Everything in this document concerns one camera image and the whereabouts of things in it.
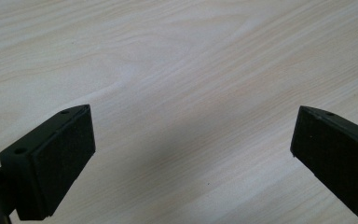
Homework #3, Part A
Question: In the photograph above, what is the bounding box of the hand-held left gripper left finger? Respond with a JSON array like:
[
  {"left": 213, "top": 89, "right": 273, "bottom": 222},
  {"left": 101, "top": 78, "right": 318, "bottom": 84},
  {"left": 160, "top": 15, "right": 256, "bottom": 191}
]
[{"left": 0, "top": 104, "right": 97, "bottom": 221}]

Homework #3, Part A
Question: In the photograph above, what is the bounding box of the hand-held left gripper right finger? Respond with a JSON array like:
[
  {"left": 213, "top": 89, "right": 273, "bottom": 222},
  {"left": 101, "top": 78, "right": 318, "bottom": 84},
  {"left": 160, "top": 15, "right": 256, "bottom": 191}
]
[{"left": 290, "top": 105, "right": 358, "bottom": 222}]

